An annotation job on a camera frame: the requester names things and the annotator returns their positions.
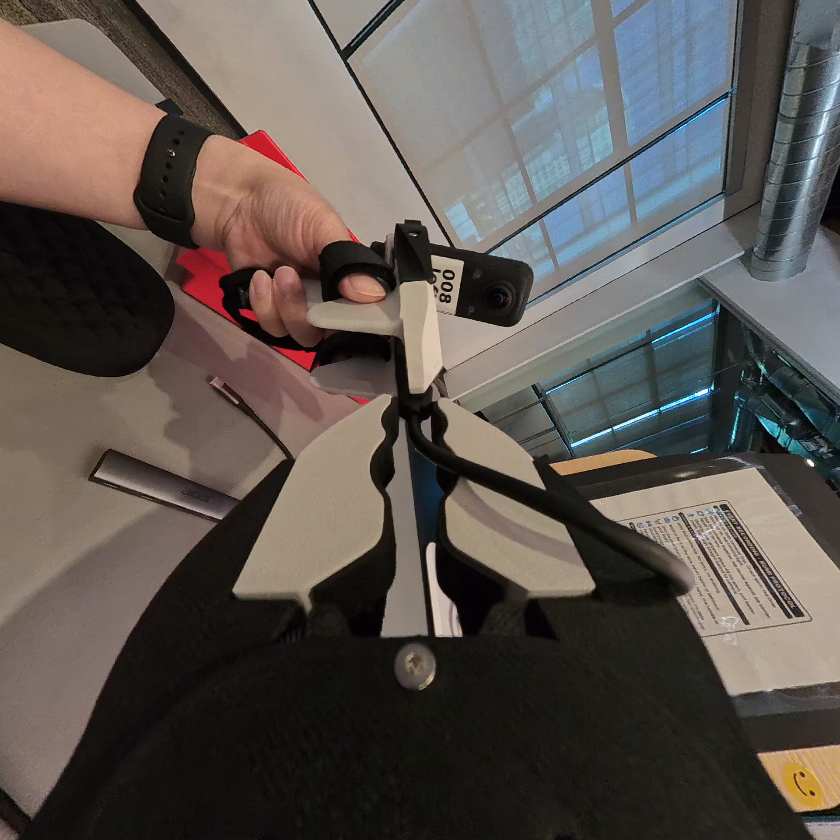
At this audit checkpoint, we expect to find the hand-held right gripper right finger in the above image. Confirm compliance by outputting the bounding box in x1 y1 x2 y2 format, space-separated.
435 397 596 606

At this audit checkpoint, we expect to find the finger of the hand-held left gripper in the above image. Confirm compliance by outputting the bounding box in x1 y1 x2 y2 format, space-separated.
395 279 442 395

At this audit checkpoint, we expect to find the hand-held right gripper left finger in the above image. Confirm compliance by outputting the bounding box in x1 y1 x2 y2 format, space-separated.
231 394 399 614

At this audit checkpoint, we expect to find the thick black usb-c cable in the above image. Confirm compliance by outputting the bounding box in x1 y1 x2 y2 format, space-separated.
399 390 697 598

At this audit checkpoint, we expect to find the person's left forearm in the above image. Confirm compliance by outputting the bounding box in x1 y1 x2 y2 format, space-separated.
0 18 165 232

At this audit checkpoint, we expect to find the silver usb hub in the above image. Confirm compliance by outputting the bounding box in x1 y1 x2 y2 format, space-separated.
88 448 240 521

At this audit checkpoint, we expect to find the person's left hand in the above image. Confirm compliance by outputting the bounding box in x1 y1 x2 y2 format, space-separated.
196 136 389 350

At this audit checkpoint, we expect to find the large gridded window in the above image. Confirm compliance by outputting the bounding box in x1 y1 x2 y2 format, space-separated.
346 0 744 311

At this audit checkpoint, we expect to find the white printed paper sheet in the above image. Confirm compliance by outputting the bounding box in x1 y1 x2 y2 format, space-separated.
589 465 813 698

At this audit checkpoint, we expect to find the red folder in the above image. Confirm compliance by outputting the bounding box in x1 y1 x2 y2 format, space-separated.
169 130 371 404

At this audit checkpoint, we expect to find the black sign board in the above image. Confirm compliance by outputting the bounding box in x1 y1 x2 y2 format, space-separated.
570 451 840 757

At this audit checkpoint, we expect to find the black wrist watch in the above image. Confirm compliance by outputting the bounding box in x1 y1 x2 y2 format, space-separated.
133 113 215 250

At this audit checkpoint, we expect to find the black quilted pad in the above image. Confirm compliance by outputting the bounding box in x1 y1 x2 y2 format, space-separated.
0 202 176 379

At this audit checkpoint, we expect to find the yellow smiley sticker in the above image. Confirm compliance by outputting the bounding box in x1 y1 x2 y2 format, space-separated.
780 763 823 812

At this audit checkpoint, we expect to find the hub cable with silver plug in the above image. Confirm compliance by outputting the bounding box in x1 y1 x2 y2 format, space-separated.
209 375 294 460

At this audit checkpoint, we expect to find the silver ventilation duct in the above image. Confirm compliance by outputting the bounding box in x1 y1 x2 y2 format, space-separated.
750 0 840 282

